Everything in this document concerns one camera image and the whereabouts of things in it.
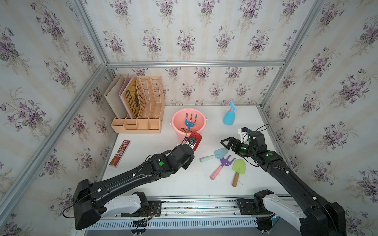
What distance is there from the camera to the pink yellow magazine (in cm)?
90

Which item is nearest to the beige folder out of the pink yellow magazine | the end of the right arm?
the pink yellow magazine

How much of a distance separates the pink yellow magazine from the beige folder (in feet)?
0.06

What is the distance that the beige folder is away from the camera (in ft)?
2.88

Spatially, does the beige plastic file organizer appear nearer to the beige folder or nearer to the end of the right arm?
the beige folder

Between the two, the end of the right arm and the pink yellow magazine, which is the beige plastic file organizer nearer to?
the pink yellow magazine
